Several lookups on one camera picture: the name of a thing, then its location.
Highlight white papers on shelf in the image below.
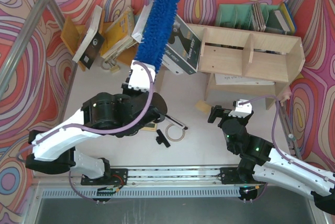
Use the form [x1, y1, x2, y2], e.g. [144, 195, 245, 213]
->
[214, 74, 275, 85]

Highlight yellow wooden book rack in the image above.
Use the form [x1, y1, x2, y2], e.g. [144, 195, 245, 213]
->
[61, 9, 136, 71]

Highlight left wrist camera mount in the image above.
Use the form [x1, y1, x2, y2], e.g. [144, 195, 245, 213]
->
[128, 60, 156, 92]

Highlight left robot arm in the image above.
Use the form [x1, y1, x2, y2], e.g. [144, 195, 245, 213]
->
[25, 86, 168, 181]

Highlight light wooden bookshelf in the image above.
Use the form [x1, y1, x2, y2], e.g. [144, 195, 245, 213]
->
[189, 24, 305, 109]

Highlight yellow worn books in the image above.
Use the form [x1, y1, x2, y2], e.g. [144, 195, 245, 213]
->
[100, 6, 136, 61]

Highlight blue microfibre duster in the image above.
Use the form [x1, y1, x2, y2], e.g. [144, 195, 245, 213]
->
[135, 0, 180, 73]

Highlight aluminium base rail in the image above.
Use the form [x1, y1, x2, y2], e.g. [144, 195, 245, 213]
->
[71, 164, 245, 187]

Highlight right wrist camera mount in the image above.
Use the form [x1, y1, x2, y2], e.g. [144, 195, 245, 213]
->
[228, 99, 252, 118]

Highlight white book black cover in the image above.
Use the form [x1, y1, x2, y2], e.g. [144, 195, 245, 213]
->
[72, 5, 105, 69]

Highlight brown notebooks in organiser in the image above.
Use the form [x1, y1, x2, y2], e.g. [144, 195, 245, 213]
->
[252, 2, 266, 32]

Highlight white Chokladfabriken book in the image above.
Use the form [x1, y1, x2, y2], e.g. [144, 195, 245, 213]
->
[131, 1, 184, 75]

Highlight blue yellow calculator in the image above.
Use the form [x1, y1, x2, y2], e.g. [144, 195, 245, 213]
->
[141, 122, 157, 132]

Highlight teal desk organiser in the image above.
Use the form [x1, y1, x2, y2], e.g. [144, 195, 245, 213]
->
[215, 4, 286, 35]

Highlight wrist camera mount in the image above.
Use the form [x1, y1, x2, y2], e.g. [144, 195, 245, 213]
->
[228, 99, 252, 118]
[128, 60, 156, 92]

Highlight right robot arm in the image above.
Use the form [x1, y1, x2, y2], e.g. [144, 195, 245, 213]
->
[208, 104, 334, 215]

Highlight black plastic clip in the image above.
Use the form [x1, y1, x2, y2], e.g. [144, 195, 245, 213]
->
[156, 129, 171, 148]

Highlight brass padlock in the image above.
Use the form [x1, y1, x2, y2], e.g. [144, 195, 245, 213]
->
[100, 60, 120, 73]

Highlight blue grey book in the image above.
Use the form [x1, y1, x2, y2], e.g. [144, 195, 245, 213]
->
[273, 3, 297, 35]

